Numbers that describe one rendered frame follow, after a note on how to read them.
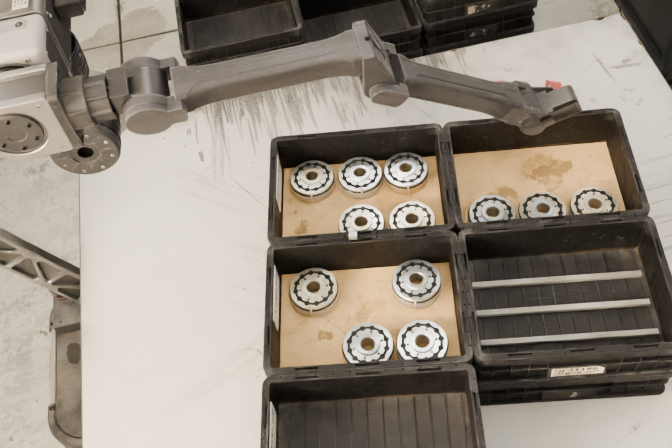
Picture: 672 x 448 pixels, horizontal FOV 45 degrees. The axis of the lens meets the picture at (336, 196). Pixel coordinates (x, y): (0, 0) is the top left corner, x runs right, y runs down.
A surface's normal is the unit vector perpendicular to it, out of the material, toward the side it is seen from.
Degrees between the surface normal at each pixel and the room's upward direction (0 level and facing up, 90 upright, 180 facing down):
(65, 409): 0
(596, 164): 0
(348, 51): 13
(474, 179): 0
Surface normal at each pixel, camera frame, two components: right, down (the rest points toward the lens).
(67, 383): -0.11, -0.60
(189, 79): -0.04, -0.41
